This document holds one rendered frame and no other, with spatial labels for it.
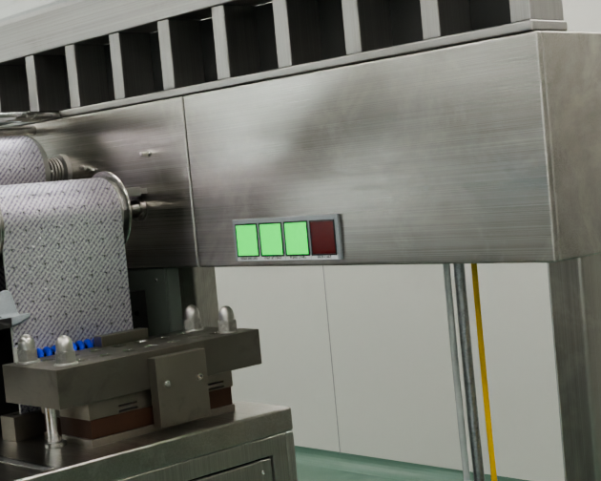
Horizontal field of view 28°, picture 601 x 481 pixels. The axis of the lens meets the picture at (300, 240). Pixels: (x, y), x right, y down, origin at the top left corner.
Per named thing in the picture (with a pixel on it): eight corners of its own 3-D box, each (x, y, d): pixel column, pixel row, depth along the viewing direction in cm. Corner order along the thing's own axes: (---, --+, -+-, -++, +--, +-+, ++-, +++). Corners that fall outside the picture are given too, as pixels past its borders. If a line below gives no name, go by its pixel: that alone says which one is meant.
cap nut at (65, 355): (49, 365, 182) (46, 336, 182) (70, 362, 185) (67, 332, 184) (62, 366, 179) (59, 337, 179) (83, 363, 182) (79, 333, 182)
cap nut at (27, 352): (11, 364, 188) (9, 335, 188) (32, 360, 191) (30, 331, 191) (24, 365, 186) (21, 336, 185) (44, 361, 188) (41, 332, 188)
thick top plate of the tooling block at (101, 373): (6, 402, 189) (1, 364, 188) (203, 359, 216) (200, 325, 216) (59, 410, 177) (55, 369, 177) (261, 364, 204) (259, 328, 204)
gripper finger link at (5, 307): (35, 285, 194) (-17, 294, 187) (39, 323, 194) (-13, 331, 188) (26, 285, 196) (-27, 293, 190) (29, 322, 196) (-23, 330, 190)
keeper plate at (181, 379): (154, 427, 189) (147, 358, 188) (203, 414, 195) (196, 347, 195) (163, 428, 187) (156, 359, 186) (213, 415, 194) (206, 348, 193)
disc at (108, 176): (87, 254, 220) (78, 174, 219) (89, 254, 220) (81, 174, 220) (134, 252, 209) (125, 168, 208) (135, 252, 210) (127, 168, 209)
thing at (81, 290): (13, 365, 195) (2, 251, 194) (133, 342, 211) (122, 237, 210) (15, 365, 194) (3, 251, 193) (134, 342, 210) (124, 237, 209)
